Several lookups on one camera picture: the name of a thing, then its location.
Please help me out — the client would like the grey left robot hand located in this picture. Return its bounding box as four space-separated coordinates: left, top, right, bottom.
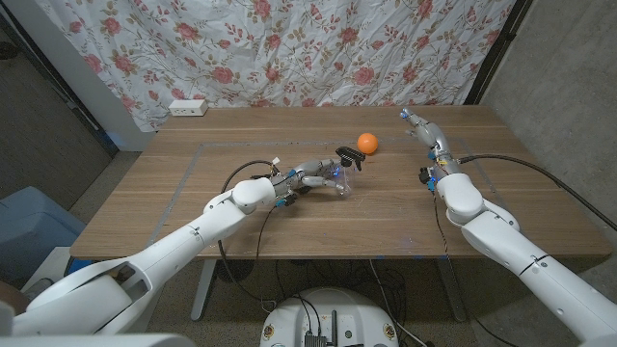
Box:
272 158 344 199

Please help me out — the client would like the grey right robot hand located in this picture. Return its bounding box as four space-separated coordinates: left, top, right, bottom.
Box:
399 107 458 171

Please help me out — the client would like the clear spray bottle black top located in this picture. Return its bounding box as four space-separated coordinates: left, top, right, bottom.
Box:
331 146 366 199

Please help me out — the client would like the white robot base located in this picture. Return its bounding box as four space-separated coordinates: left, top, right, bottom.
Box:
259 287 400 347

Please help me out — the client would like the orange fruit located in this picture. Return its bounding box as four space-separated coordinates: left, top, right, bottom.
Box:
357 132 380 156

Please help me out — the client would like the floral backdrop cloth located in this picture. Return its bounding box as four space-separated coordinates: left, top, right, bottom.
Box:
34 0 517 132

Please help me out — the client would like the white power strip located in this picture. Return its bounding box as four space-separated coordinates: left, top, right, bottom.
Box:
168 98 209 118

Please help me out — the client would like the grey table leg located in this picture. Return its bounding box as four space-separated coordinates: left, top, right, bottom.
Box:
436 258 469 323

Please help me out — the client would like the white table leg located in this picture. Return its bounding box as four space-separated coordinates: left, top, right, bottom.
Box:
190 258 218 322

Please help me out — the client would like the bright blue pad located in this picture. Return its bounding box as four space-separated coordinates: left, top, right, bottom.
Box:
66 258 94 277

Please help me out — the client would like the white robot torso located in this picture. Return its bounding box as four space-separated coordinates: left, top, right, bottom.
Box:
0 333 197 347

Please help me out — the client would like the blue plastic bin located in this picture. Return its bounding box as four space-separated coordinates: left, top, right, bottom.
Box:
0 186 88 285

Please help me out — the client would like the grey round object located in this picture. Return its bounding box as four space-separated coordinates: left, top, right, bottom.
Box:
21 278 55 301

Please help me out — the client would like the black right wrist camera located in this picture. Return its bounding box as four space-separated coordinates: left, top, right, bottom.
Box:
417 167 438 193

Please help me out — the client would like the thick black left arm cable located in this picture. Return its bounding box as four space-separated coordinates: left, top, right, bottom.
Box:
216 159 279 309

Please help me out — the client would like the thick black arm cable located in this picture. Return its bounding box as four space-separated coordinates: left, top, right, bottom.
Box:
216 159 279 309
456 153 617 233

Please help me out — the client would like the thin black left wrist cable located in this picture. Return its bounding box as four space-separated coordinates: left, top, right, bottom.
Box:
255 204 283 312

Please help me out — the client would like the black backdrop frame pole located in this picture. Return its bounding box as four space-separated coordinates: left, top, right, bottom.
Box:
464 0 535 106
0 13 120 158

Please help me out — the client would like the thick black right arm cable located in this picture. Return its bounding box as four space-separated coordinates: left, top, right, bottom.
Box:
456 153 617 233

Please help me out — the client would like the white floor cable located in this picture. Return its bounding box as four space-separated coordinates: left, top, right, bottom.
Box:
368 259 428 347

